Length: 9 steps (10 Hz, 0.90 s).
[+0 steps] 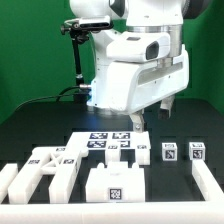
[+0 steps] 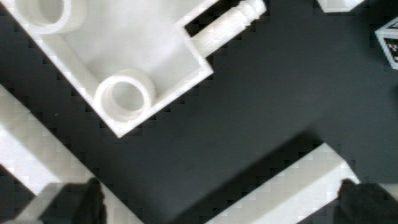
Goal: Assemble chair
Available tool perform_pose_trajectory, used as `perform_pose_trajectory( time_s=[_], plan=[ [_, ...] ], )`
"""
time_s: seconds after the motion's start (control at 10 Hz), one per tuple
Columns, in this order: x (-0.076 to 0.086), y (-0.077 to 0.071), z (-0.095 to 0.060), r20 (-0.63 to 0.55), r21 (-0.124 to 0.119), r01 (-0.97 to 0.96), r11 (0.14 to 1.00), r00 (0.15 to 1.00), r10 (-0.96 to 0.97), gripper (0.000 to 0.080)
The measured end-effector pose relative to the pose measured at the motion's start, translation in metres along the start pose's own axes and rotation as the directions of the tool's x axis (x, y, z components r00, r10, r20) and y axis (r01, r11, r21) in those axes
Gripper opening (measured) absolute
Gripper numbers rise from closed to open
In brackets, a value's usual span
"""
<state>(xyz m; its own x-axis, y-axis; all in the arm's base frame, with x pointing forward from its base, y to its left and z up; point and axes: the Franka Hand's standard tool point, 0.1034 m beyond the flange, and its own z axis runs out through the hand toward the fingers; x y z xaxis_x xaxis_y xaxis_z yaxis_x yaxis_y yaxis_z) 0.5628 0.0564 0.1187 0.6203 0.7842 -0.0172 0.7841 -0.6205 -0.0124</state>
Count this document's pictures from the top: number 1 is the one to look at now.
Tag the white chair seat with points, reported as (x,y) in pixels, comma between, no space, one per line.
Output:
(115,183)

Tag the rear camera on stand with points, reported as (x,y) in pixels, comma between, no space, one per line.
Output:
(79,30)

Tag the white U-shaped fence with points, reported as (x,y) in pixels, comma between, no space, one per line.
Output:
(209,211)

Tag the left white tag cube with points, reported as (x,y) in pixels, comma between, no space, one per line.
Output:
(169,151)

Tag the right white tag cube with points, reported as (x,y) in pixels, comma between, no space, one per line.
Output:
(197,150)

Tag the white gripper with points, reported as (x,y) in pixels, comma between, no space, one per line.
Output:
(132,87)

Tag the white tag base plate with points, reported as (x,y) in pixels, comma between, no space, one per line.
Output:
(128,140)

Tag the white tag cube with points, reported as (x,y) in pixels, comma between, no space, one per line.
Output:
(197,150)
(169,151)

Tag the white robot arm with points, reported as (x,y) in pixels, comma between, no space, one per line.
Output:
(138,16)

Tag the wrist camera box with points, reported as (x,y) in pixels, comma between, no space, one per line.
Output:
(139,47)

